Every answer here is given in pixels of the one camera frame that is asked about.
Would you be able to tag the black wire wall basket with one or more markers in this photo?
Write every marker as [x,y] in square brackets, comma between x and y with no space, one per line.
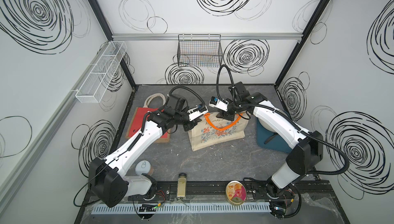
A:
[199,50]

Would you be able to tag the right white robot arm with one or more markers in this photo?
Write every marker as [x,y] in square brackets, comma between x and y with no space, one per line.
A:
[306,151]

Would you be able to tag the white round can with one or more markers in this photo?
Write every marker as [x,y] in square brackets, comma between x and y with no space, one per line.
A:
[144,167]

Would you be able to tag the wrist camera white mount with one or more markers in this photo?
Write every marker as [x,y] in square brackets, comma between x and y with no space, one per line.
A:
[216,102]
[196,112]

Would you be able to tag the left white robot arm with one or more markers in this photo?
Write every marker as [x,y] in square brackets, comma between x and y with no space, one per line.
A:
[107,177]

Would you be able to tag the white slotted cable duct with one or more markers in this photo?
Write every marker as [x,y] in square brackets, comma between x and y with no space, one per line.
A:
[185,208]

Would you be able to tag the gold bottle with black cap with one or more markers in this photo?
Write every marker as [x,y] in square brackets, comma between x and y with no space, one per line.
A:
[181,188]

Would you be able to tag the teal plastic tray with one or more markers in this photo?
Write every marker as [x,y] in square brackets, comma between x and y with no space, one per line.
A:
[271,140]

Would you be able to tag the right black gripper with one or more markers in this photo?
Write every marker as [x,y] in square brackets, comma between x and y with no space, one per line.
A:
[222,114]

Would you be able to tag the white wire wall shelf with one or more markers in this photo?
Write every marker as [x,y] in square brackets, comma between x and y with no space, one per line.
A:
[105,74]

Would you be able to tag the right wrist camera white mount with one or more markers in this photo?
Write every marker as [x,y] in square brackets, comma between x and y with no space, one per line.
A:
[216,102]

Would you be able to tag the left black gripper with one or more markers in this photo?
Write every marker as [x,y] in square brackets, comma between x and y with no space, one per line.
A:
[191,124]

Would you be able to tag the red Christmas jute bag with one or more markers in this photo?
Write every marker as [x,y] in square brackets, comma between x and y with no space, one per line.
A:
[137,119]

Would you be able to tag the round candy tin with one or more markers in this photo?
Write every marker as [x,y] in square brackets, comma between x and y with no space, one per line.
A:
[235,193]

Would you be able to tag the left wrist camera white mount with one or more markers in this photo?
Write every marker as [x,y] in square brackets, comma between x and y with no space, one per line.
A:
[196,112]

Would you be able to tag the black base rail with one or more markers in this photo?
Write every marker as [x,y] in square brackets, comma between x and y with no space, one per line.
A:
[168,189]

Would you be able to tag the cream floral canvas tote bag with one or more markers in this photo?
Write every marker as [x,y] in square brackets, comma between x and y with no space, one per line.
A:
[213,130]

